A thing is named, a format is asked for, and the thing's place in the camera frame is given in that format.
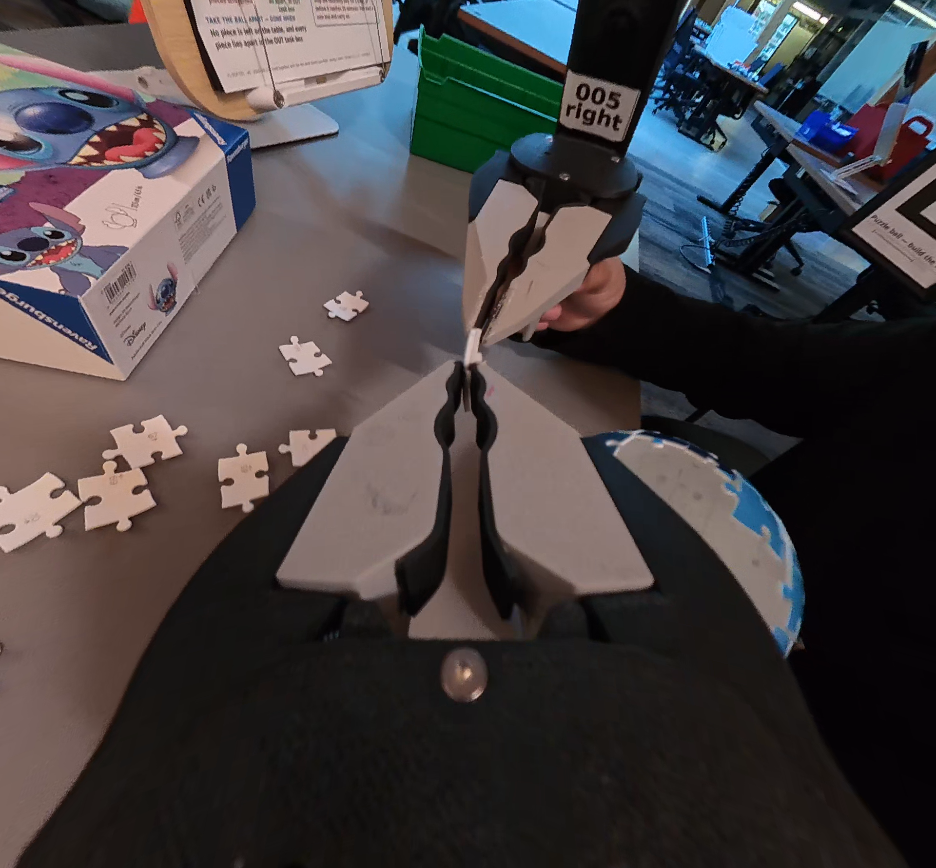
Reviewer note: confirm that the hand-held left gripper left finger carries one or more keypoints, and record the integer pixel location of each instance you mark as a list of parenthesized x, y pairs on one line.
[(380, 495)]

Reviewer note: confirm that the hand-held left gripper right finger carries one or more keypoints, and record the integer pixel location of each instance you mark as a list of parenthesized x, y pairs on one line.
[(563, 510)]

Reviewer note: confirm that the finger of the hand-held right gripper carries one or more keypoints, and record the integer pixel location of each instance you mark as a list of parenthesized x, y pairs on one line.
[(493, 232), (563, 254)]

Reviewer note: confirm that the white curved jigsaw piece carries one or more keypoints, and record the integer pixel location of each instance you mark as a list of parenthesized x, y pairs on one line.
[(472, 352)]

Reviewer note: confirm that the blue puzzle ball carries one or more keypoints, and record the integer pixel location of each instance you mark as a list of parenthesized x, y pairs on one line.
[(695, 502)]

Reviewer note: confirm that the white puzzle pieces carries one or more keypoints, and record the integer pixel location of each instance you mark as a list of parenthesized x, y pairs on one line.
[(241, 477)]

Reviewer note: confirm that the person's right forearm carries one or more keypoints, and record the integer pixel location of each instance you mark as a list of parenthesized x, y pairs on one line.
[(731, 363)]

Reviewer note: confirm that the cartoon printed puzzle box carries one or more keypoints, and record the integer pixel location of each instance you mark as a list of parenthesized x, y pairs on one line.
[(146, 225)]

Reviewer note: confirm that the person's right hand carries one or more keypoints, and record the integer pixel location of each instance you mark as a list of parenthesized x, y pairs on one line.
[(592, 298)]

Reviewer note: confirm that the black swivel chair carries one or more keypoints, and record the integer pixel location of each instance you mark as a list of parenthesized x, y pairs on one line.
[(687, 86)]

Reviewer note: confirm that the white desk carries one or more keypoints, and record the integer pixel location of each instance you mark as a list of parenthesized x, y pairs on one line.
[(526, 27)]

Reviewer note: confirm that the green plastic crate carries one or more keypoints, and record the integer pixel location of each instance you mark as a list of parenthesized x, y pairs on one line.
[(468, 115)]

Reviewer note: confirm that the white power strip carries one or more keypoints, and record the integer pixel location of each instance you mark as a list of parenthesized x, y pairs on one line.
[(706, 243)]

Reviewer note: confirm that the blue plastic bin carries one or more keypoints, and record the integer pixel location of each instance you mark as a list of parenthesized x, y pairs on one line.
[(826, 133)]

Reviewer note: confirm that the instruction paper sheet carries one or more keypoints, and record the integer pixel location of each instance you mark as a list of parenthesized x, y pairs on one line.
[(292, 5)]

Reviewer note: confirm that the red box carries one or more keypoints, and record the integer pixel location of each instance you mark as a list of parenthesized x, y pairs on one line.
[(907, 148)]

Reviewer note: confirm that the black framed task sign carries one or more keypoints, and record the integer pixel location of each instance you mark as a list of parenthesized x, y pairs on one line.
[(899, 225)]

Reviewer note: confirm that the wooden document stand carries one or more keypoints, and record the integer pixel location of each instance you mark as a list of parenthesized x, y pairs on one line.
[(168, 42)]

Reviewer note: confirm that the orange traffic cone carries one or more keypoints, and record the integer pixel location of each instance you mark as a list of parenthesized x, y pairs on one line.
[(137, 9)]

